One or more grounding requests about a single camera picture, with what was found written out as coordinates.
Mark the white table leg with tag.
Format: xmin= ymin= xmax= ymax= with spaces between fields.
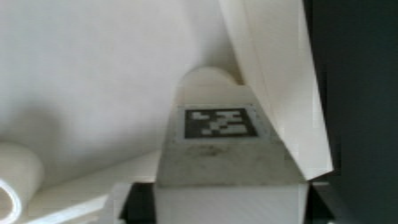
xmin=154 ymin=67 xmax=308 ymax=224

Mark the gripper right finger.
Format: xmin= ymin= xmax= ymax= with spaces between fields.
xmin=307 ymin=182 xmax=346 ymax=224

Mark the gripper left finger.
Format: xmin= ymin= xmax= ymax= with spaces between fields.
xmin=118 ymin=183 xmax=156 ymax=224

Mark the white square table top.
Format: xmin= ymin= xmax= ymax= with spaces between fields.
xmin=0 ymin=0 xmax=331 ymax=224

